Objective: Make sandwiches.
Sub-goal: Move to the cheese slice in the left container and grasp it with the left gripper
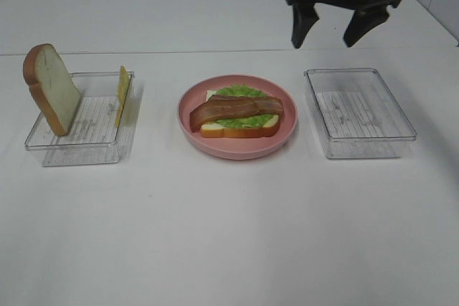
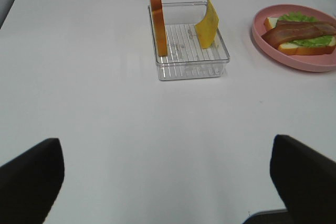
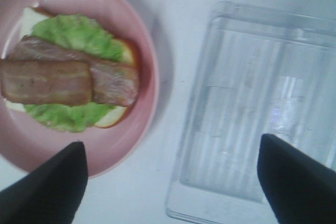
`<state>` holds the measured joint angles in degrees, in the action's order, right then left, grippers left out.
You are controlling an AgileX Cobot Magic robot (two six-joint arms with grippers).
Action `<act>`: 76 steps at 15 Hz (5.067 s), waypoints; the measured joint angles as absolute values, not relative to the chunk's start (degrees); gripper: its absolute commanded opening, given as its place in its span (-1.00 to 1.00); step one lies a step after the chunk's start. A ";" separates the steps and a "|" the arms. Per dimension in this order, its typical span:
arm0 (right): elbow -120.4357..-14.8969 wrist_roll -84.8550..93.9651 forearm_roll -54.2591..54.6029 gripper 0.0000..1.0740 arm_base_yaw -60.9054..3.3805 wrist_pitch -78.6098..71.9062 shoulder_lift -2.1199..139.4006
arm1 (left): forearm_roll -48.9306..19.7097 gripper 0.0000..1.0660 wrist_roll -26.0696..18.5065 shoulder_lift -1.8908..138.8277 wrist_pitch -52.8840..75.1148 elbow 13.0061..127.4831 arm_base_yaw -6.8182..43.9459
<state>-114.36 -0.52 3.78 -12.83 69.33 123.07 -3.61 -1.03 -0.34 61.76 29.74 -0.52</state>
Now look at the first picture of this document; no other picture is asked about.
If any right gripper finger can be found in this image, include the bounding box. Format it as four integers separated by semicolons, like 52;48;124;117
344;6;389;47
291;4;319;49

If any green lettuce leaf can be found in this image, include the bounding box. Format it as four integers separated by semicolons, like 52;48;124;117
215;85;275;128

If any short bacon strip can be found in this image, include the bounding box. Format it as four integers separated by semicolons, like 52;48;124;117
208;94;284;115

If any long bacon strip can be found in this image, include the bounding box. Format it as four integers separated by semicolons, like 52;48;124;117
189;97;259;132

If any bread slice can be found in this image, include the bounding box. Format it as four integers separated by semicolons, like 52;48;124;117
199;90;283;138
22;44;81;136

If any yellow cheese slice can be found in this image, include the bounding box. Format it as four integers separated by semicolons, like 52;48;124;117
115;65;131;128

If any right clear plastic container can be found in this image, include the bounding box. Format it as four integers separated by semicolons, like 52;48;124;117
304;68;417;159

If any clear plastic container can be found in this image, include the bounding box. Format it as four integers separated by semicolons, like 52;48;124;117
304;68;417;159
24;71;143;167

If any pink round plate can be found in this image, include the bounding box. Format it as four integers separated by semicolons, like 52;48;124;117
177;75;298;160

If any left clear plastic container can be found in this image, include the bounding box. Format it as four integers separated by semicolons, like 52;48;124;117
24;71;143;167

